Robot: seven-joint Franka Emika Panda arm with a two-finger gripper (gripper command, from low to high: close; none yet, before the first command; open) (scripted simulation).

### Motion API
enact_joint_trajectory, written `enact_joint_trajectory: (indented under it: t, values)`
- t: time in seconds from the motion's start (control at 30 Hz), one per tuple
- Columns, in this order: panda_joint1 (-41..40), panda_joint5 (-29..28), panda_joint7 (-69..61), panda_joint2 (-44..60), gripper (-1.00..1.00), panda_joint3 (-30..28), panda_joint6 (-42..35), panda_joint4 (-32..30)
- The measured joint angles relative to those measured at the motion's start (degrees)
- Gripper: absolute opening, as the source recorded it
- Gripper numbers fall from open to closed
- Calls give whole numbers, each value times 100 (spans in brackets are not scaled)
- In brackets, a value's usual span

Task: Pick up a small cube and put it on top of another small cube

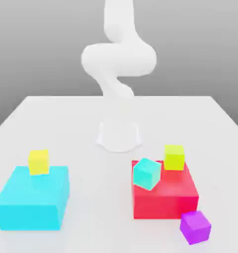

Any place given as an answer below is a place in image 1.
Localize small turquoise cube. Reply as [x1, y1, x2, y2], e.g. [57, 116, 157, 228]
[132, 157, 162, 191]

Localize small lime cube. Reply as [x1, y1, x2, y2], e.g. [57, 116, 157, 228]
[163, 144, 186, 171]

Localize small yellow cube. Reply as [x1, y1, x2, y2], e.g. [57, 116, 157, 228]
[28, 149, 50, 176]

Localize small purple cube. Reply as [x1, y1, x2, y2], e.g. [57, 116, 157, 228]
[179, 210, 212, 246]

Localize large red box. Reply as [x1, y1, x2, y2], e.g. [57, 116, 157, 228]
[131, 159, 200, 220]

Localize large cyan box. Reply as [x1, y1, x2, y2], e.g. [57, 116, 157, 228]
[0, 165, 70, 231]

